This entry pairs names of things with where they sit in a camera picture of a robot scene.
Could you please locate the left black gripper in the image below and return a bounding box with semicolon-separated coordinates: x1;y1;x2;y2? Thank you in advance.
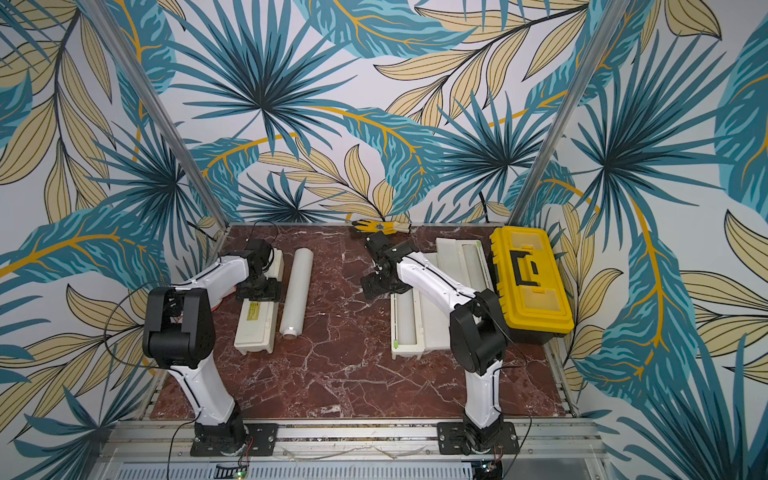
234;273;282;303

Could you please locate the dispenser tray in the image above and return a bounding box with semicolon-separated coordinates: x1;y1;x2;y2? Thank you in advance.
390;289;426;360

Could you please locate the white dispenser box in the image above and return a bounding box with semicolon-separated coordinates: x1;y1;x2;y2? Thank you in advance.
415;291;451;351
234;249;284;355

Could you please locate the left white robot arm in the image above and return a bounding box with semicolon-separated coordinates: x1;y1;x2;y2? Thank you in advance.
142;239;283;427

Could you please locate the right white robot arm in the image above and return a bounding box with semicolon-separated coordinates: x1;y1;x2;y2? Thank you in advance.
361;232;511;429

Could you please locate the left thick wrap roll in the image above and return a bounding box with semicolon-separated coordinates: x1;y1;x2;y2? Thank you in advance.
280;248;314;339

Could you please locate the yellow black toolbox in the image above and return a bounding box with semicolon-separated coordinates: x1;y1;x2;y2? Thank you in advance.
490;226;575;345

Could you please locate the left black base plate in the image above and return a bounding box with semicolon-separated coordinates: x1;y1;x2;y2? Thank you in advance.
190;423;279;457

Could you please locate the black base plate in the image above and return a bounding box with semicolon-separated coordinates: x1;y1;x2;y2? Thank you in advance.
190;423;279;457
436;419;521;456

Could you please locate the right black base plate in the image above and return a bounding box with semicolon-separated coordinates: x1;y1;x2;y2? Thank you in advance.
436;419;521;456

